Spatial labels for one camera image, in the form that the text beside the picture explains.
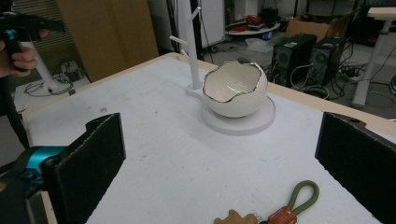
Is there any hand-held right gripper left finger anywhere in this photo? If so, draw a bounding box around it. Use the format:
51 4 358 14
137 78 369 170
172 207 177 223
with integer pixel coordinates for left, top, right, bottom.
40 112 127 224

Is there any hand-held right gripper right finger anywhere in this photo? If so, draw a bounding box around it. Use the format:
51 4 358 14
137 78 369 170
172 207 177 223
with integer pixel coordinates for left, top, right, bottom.
314 111 396 224

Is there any green loop keychain with figure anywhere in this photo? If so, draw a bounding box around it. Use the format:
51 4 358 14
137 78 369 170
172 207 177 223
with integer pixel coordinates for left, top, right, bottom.
213 179 320 224

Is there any white table leg with foot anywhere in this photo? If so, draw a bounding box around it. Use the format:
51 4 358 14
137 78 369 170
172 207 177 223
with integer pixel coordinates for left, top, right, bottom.
21 40 82 95

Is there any brown wooden board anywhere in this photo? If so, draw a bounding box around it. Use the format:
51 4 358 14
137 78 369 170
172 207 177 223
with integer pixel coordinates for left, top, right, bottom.
55 0 160 83

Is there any black computer tower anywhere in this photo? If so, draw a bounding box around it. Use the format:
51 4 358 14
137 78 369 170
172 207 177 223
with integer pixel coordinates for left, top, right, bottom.
306 36 347 87
271 33 318 89

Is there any white height-adjustable desk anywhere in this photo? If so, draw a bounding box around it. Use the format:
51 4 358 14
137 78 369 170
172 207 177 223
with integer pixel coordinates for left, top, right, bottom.
351 7 396 109

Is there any white eggshell-shaped ceramic bowl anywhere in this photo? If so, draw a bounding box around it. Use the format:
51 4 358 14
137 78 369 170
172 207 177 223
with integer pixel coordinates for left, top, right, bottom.
202 58 269 119

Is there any cardboard box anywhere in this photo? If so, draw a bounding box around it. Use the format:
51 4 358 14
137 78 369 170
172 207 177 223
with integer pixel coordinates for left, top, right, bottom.
285 16 332 42

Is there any white branched jewelry stand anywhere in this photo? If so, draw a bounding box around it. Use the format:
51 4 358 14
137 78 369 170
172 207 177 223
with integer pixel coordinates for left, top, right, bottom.
169 5 276 136

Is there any round white table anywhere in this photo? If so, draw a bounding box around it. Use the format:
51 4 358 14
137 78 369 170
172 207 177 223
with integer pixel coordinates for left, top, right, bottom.
225 21 281 37

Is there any red item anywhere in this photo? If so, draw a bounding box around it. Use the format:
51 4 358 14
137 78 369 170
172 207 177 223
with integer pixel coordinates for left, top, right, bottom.
246 14 263 26

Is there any white board panel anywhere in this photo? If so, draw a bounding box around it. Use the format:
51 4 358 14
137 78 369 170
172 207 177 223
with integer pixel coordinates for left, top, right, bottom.
177 0 226 49

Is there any tangle of floor cables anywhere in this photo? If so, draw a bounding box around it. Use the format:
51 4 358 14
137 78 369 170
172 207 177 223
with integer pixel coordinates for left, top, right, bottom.
289 40 396 101

